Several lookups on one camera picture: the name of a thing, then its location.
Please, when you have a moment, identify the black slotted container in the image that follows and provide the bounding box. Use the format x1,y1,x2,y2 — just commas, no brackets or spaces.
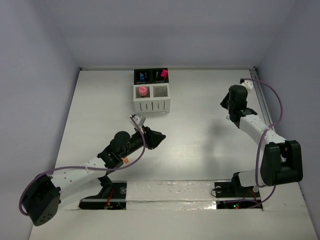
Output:
133,68,169,85

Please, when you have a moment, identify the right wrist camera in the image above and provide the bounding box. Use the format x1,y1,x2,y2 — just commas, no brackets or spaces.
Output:
239,78,254,92

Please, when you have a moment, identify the orange correction tape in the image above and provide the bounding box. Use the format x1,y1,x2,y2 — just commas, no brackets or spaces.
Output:
123,157,129,164

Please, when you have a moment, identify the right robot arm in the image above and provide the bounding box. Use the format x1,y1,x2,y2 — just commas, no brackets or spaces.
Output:
220,83,303,196

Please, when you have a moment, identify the aluminium rail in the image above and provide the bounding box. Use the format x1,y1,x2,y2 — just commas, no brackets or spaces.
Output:
249,69,291,177

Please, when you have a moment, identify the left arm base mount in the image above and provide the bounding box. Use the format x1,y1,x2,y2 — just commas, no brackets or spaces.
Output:
78,176,127,210

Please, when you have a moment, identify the white slotted container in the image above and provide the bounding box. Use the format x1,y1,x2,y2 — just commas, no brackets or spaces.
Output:
133,83,171,113

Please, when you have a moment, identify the pink cap black highlighter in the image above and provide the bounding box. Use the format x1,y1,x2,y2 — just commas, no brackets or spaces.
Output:
160,69,168,81

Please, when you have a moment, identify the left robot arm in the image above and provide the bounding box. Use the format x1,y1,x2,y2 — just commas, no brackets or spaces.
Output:
18,126,166,226

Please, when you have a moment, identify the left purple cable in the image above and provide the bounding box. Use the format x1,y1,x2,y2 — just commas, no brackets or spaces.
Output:
19,117,147,216

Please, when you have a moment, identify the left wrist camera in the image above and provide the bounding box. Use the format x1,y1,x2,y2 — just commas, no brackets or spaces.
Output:
129,113,146,128

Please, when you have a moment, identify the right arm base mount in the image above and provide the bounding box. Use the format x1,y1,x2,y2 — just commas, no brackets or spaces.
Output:
210,173,263,210

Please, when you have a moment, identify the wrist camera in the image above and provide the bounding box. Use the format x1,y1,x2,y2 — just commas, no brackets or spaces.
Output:
129,113,146,128
239,78,254,92

